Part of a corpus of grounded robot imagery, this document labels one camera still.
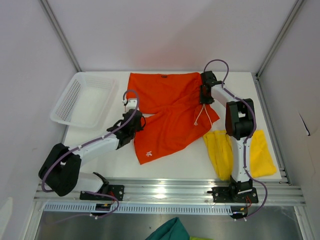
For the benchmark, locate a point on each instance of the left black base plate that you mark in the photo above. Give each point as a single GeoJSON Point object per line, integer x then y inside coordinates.
{"type": "Point", "coordinates": [116, 191]}

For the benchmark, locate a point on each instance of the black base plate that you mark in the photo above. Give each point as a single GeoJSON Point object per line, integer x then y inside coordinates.
{"type": "Point", "coordinates": [116, 191]}
{"type": "Point", "coordinates": [224, 194]}

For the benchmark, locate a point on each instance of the aluminium corner post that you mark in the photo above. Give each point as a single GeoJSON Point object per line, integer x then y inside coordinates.
{"type": "Point", "coordinates": [48, 11]}
{"type": "Point", "coordinates": [284, 30]}

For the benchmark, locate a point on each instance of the yellow shorts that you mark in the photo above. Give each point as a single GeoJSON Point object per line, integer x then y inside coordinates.
{"type": "Point", "coordinates": [220, 153]}

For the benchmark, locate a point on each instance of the orange shorts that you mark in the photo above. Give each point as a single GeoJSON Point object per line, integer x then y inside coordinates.
{"type": "Point", "coordinates": [175, 116]}

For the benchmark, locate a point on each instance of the slotted cable duct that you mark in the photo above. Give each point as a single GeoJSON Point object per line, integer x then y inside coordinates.
{"type": "Point", "coordinates": [134, 208]}

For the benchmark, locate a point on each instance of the white plastic basket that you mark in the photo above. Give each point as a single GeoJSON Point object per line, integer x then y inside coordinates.
{"type": "Point", "coordinates": [85, 101]}

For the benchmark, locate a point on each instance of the aluminium mounting rail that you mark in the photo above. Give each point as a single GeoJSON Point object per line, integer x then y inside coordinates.
{"type": "Point", "coordinates": [185, 192]}

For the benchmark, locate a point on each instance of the right aluminium corner post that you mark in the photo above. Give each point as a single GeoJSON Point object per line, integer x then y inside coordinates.
{"type": "Point", "coordinates": [284, 30]}

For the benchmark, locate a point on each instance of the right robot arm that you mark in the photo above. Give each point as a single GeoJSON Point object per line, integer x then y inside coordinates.
{"type": "Point", "coordinates": [240, 124]}

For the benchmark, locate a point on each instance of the teal cloth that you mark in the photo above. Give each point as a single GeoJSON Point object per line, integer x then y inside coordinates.
{"type": "Point", "coordinates": [172, 229]}

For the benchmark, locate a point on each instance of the left aluminium corner post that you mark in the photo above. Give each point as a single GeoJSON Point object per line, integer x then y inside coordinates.
{"type": "Point", "coordinates": [48, 11]}

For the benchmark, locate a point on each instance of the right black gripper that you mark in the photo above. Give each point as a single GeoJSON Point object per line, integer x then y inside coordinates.
{"type": "Point", "coordinates": [202, 100]}

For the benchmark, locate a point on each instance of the right side aluminium rail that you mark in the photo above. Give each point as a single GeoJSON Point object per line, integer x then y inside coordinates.
{"type": "Point", "coordinates": [272, 131]}

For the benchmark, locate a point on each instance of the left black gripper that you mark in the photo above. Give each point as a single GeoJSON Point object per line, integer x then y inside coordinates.
{"type": "Point", "coordinates": [139, 127]}

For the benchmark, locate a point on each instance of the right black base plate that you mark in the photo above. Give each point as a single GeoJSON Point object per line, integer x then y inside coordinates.
{"type": "Point", "coordinates": [224, 194]}

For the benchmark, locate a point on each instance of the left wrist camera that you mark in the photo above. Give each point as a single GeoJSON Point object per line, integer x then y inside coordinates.
{"type": "Point", "coordinates": [130, 105]}

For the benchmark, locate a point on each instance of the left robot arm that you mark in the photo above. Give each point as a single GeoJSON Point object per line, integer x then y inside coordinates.
{"type": "Point", "coordinates": [61, 171]}

